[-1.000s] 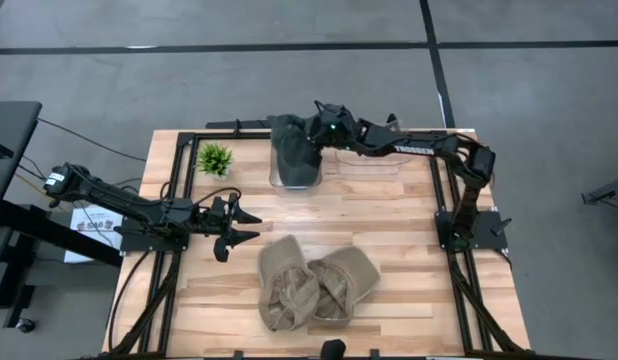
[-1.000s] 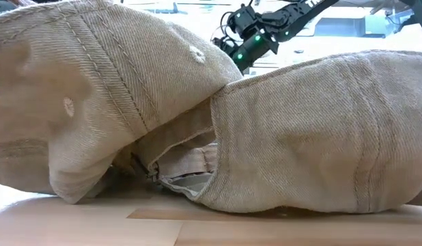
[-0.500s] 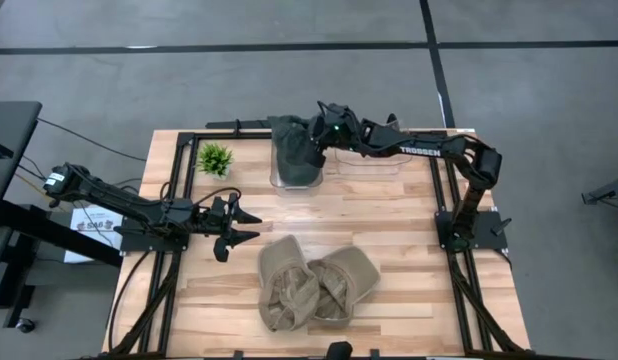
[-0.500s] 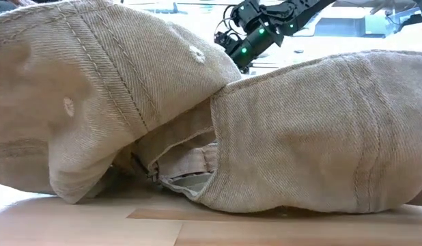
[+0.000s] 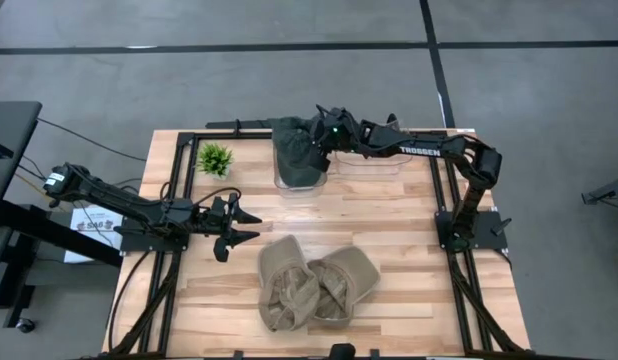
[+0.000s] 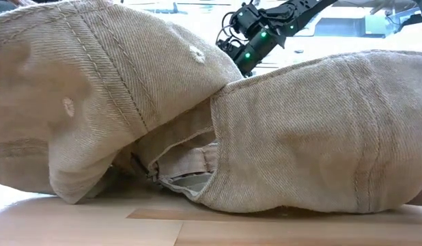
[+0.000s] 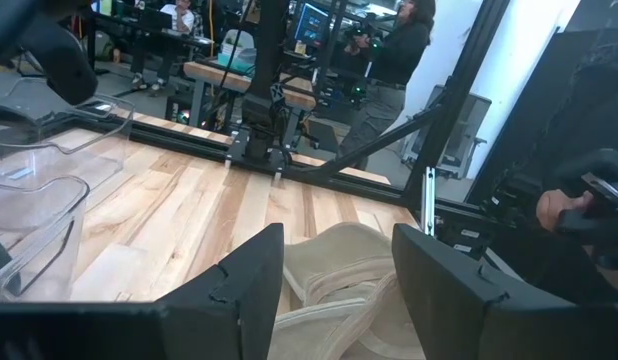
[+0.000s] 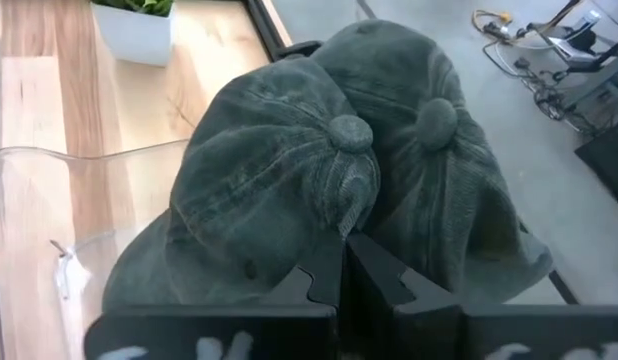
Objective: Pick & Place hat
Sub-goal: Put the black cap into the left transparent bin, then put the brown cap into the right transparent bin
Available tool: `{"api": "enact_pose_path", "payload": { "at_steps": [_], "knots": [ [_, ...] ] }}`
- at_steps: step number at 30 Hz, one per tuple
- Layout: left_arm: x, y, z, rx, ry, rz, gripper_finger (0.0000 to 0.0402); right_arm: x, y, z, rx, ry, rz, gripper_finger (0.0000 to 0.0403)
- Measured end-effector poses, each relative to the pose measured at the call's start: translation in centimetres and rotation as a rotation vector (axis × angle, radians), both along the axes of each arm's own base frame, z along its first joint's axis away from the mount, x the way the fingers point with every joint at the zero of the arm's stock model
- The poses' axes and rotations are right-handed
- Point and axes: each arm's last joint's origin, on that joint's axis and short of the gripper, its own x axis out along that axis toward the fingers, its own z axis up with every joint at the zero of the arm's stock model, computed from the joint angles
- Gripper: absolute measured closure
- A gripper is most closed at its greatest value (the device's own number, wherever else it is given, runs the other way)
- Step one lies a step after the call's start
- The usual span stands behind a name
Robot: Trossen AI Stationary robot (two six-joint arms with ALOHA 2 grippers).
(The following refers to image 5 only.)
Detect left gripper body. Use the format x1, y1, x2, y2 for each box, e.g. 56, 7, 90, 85
192, 192, 241, 264

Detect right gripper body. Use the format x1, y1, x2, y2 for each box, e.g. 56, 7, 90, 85
310, 104, 363, 174

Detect beige canvas cap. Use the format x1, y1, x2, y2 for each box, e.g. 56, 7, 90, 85
308, 245, 382, 329
257, 234, 321, 333

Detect dark green denim cap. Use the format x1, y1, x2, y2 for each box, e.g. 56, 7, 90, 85
276, 129, 328, 189
268, 117, 315, 147

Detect clear plastic bin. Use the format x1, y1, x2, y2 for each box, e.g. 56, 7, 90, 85
272, 127, 329, 199
333, 119, 414, 176

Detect small green potted plant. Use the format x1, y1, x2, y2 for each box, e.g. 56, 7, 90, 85
196, 142, 235, 180

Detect white paper sign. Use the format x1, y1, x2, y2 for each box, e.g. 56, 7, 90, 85
63, 206, 125, 265

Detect black office desk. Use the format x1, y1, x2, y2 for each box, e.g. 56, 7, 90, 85
0, 101, 124, 329

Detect black stand base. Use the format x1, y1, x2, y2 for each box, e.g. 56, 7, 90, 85
581, 173, 618, 217

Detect black aluminium table frame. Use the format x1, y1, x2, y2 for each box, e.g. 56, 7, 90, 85
106, 128, 533, 360

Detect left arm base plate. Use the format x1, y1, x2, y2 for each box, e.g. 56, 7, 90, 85
119, 212, 193, 254

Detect black mounting bracket bar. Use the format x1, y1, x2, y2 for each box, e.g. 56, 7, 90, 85
205, 118, 271, 131

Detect black table-level camera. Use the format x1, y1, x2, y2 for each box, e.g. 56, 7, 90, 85
329, 342, 357, 360

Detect black floor cable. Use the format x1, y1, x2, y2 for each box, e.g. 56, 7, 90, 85
37, 117, 148, 163

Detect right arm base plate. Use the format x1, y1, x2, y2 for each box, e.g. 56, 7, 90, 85
435, 209, 510, 251

